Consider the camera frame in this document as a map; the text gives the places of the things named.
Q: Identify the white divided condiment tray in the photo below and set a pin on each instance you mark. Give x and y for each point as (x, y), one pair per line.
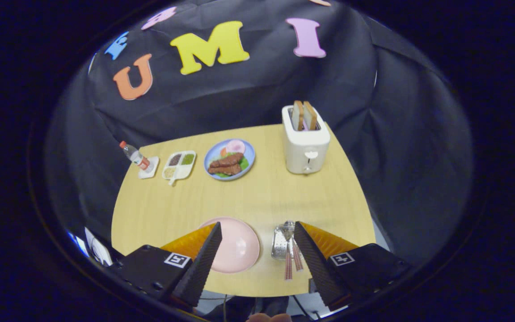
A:
(178, 166)

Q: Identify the green lettuce leaf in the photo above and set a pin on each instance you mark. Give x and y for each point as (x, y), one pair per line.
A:
(244, 163)

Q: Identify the white toaster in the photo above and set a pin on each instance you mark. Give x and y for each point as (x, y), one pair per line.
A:
(295, 152)

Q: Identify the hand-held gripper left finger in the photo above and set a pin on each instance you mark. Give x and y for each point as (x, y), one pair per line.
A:
(201, 268)

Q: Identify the pink plate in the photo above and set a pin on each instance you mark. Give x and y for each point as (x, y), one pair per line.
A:
(239, 246)

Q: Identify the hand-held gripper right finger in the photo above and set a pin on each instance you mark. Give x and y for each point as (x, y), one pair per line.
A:
(315, 268)

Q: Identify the toast bread slice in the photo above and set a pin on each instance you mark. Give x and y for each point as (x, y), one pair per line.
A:
(310, 115)
(297, 115)

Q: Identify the blue food plate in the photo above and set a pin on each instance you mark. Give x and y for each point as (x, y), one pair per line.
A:
(250, 154)

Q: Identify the pink ham slice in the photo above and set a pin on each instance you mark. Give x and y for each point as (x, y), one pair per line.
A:
(236, 146)

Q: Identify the clear bottle with red label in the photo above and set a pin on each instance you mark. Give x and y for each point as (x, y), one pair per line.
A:
(136, 156)

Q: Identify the perforated metal basket tray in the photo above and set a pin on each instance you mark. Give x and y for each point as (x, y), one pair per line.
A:
(279, 246)

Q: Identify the black backdrop cloth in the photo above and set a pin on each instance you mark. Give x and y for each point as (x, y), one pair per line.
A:
(239, 89)

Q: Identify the brown meat strips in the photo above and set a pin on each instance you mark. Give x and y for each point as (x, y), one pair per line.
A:
(226, 163)

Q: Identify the white square coaster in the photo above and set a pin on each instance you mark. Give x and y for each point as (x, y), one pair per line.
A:
(153, 172)

